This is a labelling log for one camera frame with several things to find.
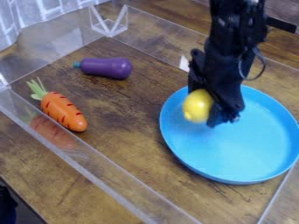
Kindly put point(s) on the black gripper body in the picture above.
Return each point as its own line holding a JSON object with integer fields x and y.
{"x": 224, "y": 71}

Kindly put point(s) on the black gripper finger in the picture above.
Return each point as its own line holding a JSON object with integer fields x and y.
{"x": 223, "y": 113}
{"x": 198, "y": 82}

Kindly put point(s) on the yellow toy lemon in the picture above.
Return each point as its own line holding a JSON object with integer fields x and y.
{"x": 196, "y": 106}

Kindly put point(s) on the orange toy carrot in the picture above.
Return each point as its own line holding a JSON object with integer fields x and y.
{"x": 57, "y": 107}

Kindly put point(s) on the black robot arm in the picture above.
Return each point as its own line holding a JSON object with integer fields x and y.
{"x": 238, "y": 26}

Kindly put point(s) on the blue round tray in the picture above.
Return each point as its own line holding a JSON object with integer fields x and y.
{"x": 238, "y": 153}

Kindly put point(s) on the purple toy eggplant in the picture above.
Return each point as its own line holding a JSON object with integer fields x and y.
{"x": 111, "y": 67}

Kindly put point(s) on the white curtain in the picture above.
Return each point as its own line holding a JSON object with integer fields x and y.
{"x": 21, "y": 13}

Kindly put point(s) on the clear acrylic enclosure wall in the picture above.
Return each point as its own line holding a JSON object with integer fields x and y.
{"x": 113, "y": 174}

